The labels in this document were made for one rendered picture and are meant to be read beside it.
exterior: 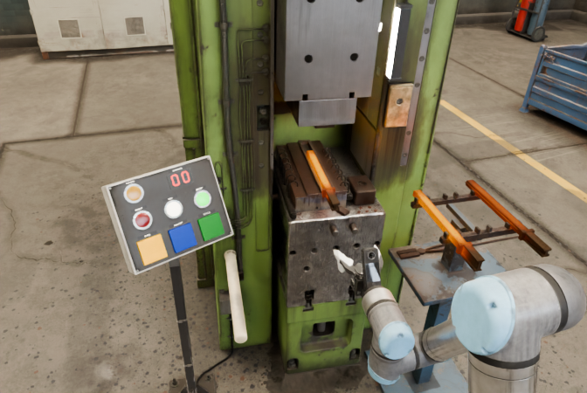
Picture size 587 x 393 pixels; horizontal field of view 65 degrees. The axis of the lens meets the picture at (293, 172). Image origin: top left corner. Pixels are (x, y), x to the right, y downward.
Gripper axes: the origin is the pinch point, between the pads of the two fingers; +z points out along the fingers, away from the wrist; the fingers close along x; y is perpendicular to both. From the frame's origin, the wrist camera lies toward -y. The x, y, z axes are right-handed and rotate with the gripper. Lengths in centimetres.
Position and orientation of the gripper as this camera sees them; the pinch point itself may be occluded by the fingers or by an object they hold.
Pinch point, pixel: (355, 246)
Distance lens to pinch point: 148.6
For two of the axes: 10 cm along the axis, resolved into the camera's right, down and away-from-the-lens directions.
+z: -2.0, -5.1, 8.4
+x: 9.8, -0.8, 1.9
